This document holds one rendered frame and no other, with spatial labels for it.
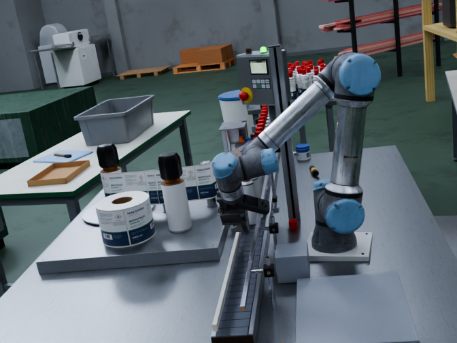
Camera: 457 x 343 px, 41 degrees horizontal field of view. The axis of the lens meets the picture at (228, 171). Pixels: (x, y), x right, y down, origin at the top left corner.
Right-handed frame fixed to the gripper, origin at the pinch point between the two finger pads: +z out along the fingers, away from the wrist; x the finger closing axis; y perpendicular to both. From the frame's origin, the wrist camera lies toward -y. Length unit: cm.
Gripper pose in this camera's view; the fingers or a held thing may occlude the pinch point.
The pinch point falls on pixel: (248, 230)
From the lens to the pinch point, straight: 205.4
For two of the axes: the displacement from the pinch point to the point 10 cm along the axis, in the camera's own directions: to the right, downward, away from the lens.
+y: -9.8, 1.0, 1.5
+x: -0.3, 7.4, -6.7
